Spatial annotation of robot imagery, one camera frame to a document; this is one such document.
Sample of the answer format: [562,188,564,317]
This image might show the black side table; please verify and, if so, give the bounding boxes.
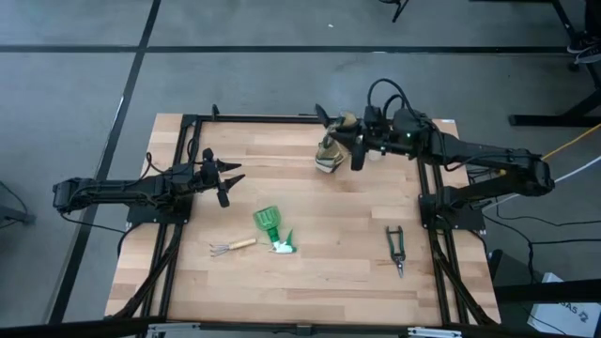
[487,248,601,304]

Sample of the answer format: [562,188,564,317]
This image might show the person's leg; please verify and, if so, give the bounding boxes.
[584,0,601,38]

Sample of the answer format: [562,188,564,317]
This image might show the silver metal bracket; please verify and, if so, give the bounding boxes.
[146,322,202,338]
[406,326,464,338]

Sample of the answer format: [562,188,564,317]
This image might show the white cardboard box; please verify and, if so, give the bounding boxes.
[526,271,601,337]

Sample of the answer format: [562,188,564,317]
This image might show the black chair leg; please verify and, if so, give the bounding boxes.
[378,0,410,23]

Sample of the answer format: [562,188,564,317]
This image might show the black floor cable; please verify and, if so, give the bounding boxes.
[483,206,601,283]

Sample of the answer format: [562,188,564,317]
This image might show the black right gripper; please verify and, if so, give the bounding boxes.
[315,103,377,173]

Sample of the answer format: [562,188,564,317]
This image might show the hand rake wooden handle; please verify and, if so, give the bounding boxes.
[208,237,258,258]

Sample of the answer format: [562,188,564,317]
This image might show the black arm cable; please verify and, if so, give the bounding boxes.
[367,78,436,137]
[59,213,131,257]

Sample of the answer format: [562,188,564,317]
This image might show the black aluminium table frame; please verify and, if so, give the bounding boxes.
[112,103,501,330]

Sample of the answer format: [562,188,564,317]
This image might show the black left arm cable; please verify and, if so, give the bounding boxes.
[59,213,131,257]

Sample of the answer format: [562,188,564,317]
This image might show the tan olive gardening bag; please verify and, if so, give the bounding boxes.
[314,111,361,175]

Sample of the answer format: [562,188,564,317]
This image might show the yellow cable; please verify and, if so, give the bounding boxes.
[542,122,601,161]

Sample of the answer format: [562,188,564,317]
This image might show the green pruning shears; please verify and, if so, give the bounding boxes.
[385,224,408,279]

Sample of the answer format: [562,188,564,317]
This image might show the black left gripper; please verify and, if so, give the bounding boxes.
[195,147,247,209]

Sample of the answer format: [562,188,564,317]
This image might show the person's shoe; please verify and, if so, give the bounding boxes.
[574,44,601,66]
[566,31,596,54]

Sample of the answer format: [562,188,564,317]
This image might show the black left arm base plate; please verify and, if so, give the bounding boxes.
[126,195,193,225]

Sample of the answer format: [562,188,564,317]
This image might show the grey stand foot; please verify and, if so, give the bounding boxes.
[0,180,38,231]

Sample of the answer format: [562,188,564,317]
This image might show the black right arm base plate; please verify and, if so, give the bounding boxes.
[419,191,487,231]

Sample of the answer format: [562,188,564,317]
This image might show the green spray bottle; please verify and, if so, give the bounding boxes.
[252,205,298,255]

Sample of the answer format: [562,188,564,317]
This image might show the white cable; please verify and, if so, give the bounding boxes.
[483,154,601,212]

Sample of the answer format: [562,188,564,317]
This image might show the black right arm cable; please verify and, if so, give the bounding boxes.
[367,78,436,137]

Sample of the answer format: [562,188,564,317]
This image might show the black desk base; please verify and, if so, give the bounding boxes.
[509,0,601,128]

